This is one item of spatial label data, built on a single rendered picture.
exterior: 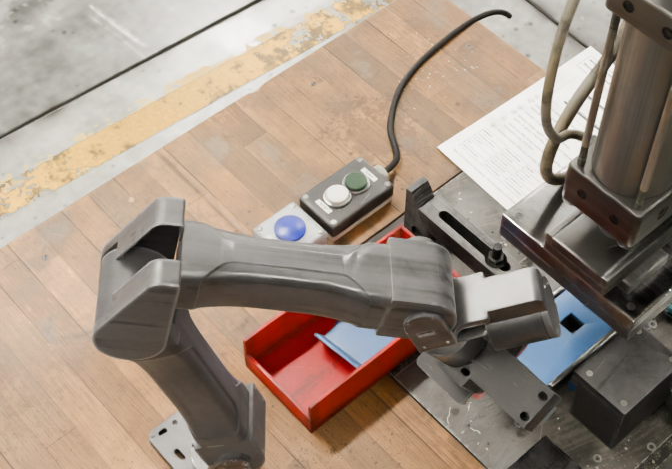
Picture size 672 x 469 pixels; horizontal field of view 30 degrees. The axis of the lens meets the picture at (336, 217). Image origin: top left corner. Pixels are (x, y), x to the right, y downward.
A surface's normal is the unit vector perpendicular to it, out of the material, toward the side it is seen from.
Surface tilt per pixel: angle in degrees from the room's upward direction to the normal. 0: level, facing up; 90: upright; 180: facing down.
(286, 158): 0
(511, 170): 1
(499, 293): 23
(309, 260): 14
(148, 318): 90
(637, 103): 90
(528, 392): 29
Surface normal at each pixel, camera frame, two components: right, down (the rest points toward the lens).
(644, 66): -0.63, 0.62
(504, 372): -0.36, -0.26
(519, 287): -0.39, -0.55
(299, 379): 0.00, -0.60
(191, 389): 0.07, 0.79
